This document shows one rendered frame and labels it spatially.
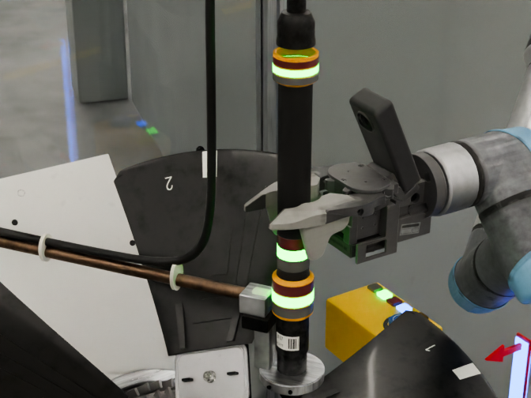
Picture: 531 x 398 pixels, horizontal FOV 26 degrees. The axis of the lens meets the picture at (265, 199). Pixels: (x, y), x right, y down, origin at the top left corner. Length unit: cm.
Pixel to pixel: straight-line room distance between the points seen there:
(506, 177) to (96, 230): 54
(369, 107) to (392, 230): 14
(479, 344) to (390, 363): 121
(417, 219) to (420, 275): 114
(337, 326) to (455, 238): 69
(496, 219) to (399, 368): 23
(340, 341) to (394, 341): 35
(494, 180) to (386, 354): 27
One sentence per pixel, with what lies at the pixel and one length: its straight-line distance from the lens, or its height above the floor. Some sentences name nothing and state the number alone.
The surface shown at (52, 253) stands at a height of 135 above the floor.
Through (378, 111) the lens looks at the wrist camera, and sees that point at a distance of 114.
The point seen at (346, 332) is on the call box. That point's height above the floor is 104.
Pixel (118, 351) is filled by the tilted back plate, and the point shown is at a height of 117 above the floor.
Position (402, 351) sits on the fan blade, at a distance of 141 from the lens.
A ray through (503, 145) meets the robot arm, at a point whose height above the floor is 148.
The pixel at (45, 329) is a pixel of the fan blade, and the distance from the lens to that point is 116.
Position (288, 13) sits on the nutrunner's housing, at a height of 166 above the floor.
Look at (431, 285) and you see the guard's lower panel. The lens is 241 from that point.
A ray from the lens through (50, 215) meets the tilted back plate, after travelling 149.
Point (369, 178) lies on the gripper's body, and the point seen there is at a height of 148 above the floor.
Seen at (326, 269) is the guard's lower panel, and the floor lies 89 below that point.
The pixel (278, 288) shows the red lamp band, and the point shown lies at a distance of 118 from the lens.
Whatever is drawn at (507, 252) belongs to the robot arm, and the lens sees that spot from 127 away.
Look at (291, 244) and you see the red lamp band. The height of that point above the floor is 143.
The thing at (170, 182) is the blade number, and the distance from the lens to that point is 132.
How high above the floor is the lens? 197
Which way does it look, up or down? 26 degrees down
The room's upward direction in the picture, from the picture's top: straight up
